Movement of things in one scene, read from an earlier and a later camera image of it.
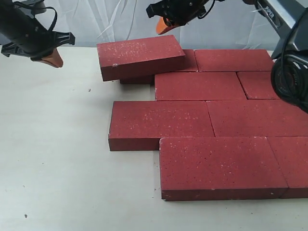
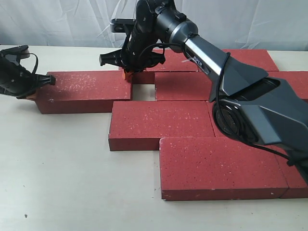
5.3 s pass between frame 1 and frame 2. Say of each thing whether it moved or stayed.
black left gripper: moved
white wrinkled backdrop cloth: stayed
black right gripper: moved
